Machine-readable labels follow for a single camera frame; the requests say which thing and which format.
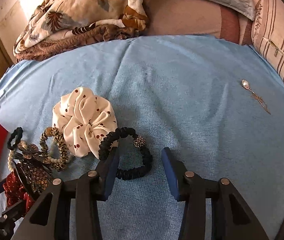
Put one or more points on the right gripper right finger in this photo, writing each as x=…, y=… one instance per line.
x=232, y=218

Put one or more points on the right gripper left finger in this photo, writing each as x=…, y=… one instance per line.
x=49, y=217

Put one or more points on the red polka dot scrunchie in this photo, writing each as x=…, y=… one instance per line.
x=15, y=191

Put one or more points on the black scrunchie with rhinestone ball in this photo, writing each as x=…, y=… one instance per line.
x=135, y=161

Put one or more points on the white cherry print scrunchie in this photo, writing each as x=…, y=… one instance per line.
x=84, y=119

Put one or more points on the light blue bed sheet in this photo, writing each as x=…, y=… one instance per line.
x=218, y=106

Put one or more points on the pink bolster pillow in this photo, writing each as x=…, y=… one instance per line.
x=191, y=17

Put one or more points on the leaf print blanket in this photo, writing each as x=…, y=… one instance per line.
x=57, y=26

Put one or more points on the striped floral cushion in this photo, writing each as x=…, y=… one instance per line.
x=268, y=33

